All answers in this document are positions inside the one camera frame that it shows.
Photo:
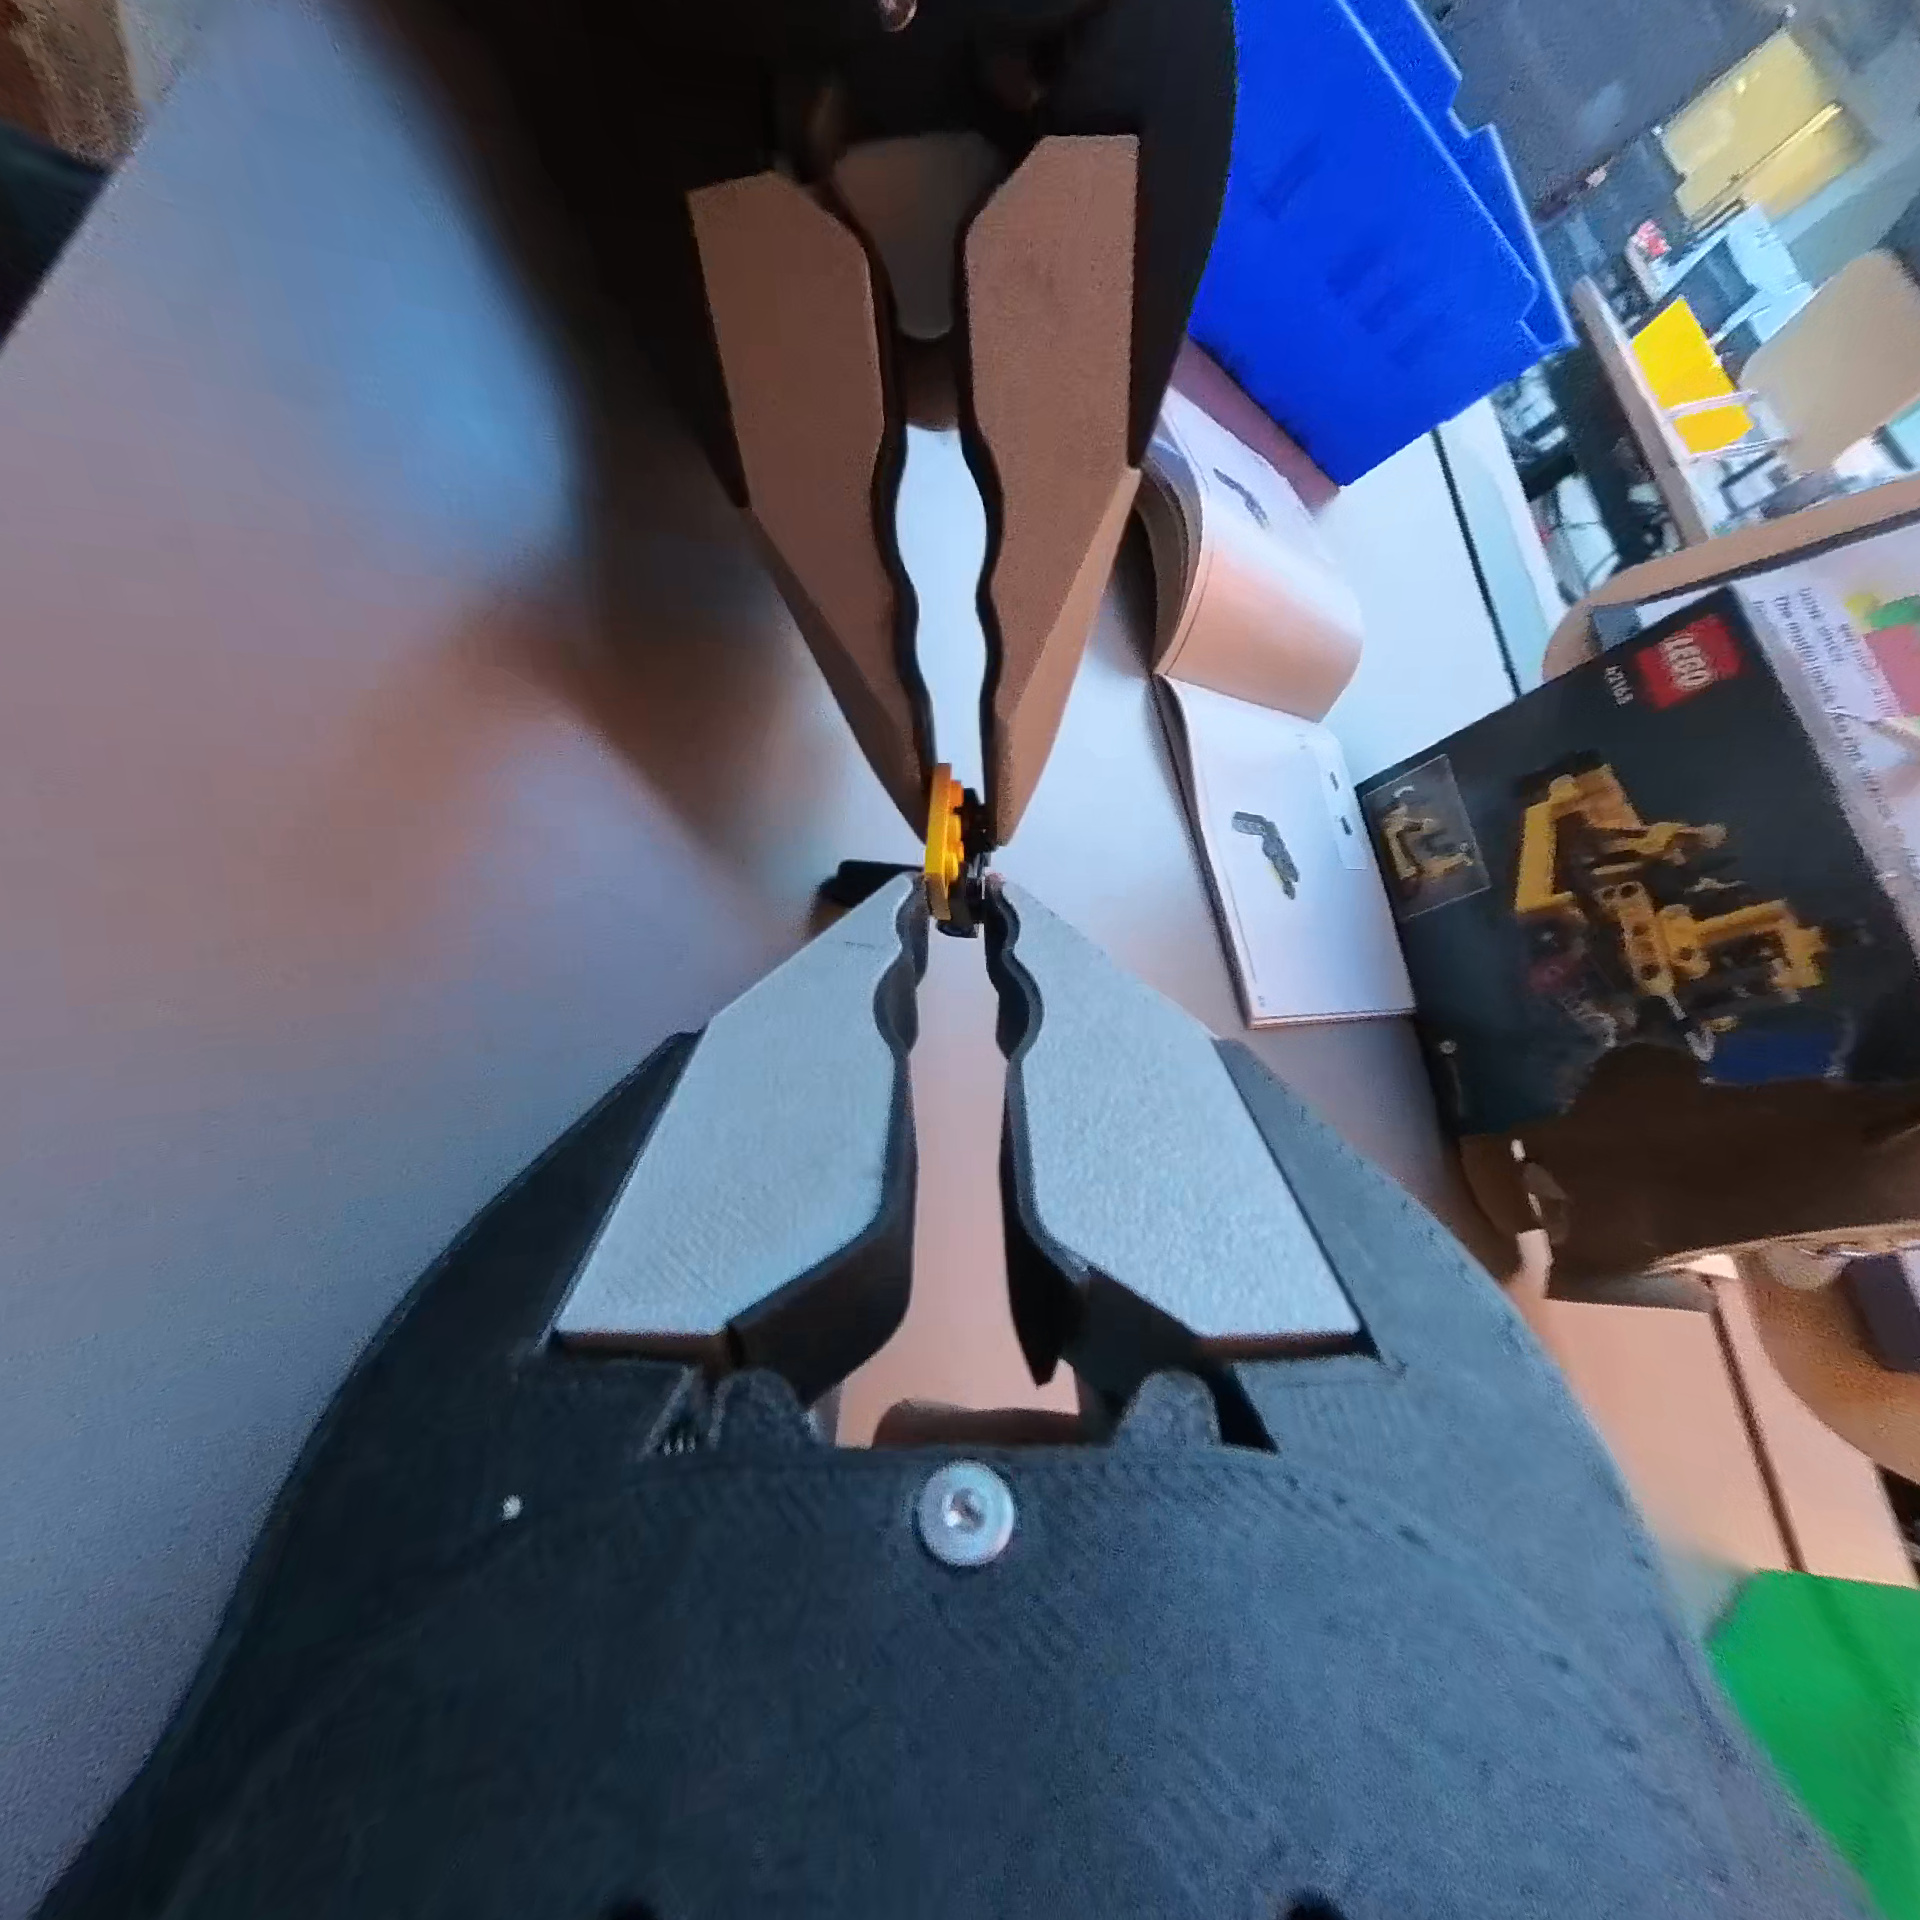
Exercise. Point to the yellow and black lego assembly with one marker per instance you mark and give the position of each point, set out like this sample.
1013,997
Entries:
946,840

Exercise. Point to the black lego set box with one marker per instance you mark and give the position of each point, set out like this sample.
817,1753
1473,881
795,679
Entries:
1651,901

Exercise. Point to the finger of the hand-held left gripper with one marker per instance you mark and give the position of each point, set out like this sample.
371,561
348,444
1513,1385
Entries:
1060,452
797,452

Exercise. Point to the green plastic bin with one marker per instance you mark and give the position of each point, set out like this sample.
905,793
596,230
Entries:
1830,1694

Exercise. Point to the yellow panel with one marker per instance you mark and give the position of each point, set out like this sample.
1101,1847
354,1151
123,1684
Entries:
1689,368

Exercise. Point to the large blue plastic bin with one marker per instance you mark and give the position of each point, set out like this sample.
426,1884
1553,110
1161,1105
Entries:
1350,255
1465,106

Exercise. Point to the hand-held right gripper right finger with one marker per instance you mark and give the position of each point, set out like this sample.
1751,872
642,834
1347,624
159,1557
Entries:
1185,1201

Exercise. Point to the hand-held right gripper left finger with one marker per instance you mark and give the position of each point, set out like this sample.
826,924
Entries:
735,1185

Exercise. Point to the white lego instruction booklet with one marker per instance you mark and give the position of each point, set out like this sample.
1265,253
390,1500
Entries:
1306,930

